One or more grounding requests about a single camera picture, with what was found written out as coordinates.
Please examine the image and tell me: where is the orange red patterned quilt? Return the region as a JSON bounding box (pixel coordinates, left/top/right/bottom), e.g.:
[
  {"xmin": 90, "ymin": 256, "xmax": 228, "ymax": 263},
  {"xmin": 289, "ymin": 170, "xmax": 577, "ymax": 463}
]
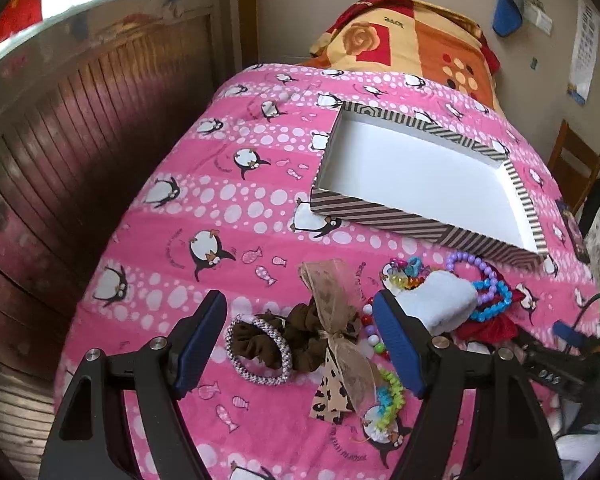
[{"xmin": 302, "ymin": 0, "xmax": 502, "ymax": 113}]

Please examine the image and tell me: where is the red flag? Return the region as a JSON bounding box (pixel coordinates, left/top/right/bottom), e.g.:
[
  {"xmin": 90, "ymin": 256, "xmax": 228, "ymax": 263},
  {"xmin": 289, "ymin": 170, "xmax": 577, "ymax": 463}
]
[{"xmin": 0, "ymin": 0, "xmax": 43, "ymax": 43}]

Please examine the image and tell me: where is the black cable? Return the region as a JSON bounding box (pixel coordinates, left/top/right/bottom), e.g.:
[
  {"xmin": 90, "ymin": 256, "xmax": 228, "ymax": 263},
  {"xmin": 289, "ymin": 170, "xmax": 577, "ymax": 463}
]
[{"xmin": 572, "ymin": 290, "xmax": 600, "ymax": 328}]

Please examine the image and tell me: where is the smartphone with lit screen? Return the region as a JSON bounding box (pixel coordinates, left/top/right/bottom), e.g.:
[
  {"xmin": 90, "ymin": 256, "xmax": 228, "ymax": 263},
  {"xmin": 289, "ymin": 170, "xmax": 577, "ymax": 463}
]
[{"xmin": 556, "ymin": 198, "xmax": 591, "ymax": 264}]

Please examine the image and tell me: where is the red satin bow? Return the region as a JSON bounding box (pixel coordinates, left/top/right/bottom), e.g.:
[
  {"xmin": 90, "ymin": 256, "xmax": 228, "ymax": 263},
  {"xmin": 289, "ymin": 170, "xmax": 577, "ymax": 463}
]
[{"xmin": 455, "ymin": 271, "xmax": 524, "ymax": 344}]

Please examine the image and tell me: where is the neon green blue plastic bracelet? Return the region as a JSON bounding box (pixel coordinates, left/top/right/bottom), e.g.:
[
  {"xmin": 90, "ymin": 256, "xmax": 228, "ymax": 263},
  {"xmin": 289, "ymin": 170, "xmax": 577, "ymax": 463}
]
[{"xmin": 374, "ymin": 366, "xmax": 406, "ymax": 432}]

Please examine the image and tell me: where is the purple bead bracelet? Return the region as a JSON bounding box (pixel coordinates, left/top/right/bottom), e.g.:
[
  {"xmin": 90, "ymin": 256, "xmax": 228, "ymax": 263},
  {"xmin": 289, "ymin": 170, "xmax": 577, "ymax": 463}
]
[{"xmin": 444, "ymin": 250, "xmax": 502, "ymax": 306}]

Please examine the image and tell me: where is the pink penguin print bedspread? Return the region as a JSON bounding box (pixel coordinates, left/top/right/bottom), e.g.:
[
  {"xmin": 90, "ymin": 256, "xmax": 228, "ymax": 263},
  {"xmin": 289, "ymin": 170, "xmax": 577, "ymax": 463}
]
[{"xmin": 55, "ymin": 56, "xmax": 600, "ymax": 479}]

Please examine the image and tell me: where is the brown scrunchie with leopard bow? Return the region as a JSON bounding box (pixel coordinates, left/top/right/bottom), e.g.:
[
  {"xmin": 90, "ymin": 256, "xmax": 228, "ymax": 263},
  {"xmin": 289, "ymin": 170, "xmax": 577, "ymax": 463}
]
[{"xmin": 225, "ymin": 259, "xmax": 381, "ymax": 425}]

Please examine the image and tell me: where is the wall calendar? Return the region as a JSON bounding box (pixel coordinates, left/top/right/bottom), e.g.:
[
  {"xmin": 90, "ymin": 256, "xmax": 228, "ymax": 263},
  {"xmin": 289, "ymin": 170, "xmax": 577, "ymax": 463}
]
[{"xmin": 567, "ymin": 0, "xmax": 600, "ymax": 106}]

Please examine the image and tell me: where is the wooden chair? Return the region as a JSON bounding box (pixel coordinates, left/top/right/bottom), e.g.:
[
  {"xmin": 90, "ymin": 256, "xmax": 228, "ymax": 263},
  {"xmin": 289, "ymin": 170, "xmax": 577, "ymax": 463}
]
[{"xmin": 547, "ymin": 120, "xmax": 600, "ymax": 214}]

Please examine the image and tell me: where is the silver beaded bracelet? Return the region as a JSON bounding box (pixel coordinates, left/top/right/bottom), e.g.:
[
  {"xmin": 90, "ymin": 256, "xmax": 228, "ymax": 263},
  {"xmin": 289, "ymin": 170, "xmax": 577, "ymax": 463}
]
[{"xmin": 224, "ymin": 313, "xmax": 294, "ymax": 387}]

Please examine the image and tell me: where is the striped white cardboard box tray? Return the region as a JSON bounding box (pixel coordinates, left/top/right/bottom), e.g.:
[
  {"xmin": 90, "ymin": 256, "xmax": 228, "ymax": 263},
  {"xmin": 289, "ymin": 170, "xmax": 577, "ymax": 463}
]
[{"xmin": 310, "ymin": 102, "xmax": 548, "ymax": 269}]

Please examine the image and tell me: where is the white fluffy scrunchie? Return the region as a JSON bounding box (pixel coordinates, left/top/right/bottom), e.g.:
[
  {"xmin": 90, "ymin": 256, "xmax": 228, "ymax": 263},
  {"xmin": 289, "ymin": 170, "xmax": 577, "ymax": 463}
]
[{"xmin": 396, "ymin": 270, "xmax": 478, "ymax": 336}]

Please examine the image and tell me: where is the colourful plastic bead chain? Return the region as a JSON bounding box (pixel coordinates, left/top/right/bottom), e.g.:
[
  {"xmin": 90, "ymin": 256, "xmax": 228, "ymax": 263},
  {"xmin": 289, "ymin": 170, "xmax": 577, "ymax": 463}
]
[{"xmin": 386, "ymin": 254, "xmax": 432, "ymax": 292}]

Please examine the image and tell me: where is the blue bead bracelet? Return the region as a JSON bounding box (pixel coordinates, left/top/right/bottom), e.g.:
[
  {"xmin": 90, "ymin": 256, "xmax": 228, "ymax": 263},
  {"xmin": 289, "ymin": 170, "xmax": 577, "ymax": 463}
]
[{"xmin": 468, "ymin": 278, "xmax": 515, "ymax": 324}]

